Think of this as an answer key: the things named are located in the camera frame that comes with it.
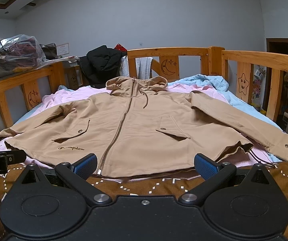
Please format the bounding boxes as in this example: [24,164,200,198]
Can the tan hooded zip jacket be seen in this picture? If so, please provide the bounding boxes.
[0,77,288,178]

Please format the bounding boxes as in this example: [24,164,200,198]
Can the clear plastic bag of clothes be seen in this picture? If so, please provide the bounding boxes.
[0,34,47,78]

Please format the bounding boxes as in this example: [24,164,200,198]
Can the pink bed sheet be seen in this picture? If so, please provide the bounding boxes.
[0,83,276,171]

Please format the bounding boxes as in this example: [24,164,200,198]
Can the light blue bed sheet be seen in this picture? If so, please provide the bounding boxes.
[20,74,288,163]

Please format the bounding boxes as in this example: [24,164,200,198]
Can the brown patterned blanket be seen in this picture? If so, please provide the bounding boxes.
[0,162,288,240]

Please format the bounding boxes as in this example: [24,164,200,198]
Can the grey striped cloth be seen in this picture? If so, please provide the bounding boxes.
[119,56,153,80]

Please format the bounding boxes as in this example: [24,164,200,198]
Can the black jacket on rail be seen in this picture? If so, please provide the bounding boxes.
[79,45,126,89]

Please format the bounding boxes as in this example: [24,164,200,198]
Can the wooden bed frame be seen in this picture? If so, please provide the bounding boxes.
[0,46,288,127]

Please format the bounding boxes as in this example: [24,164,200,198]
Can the white certificate on wall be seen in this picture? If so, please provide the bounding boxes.
[56,43,69,56]

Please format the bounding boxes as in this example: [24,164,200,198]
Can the red paper on wall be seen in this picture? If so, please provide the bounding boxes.
[115,44,127,52]

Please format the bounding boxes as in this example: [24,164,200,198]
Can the dark wooden door frame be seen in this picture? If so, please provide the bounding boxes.
[262,38,288,111]

